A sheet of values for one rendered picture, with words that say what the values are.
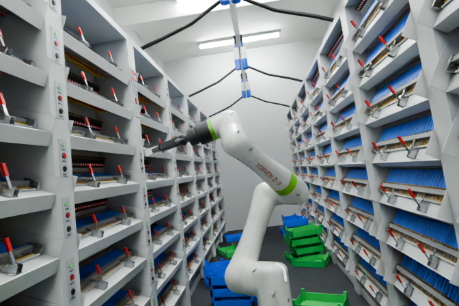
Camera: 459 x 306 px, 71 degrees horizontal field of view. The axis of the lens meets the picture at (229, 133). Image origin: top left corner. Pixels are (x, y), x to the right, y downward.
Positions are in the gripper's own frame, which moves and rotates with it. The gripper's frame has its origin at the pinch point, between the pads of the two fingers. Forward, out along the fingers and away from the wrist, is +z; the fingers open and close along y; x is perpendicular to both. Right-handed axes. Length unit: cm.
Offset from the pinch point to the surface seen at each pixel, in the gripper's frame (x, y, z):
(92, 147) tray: 7.0, -13.5, 18.3
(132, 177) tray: -4.8, 30.1, 23.5
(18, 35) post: 44, -40, 19
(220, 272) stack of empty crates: -86, 118, 14
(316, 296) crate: -115, 96, -47
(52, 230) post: -19, -40, 25
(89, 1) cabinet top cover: 68, -9, 4
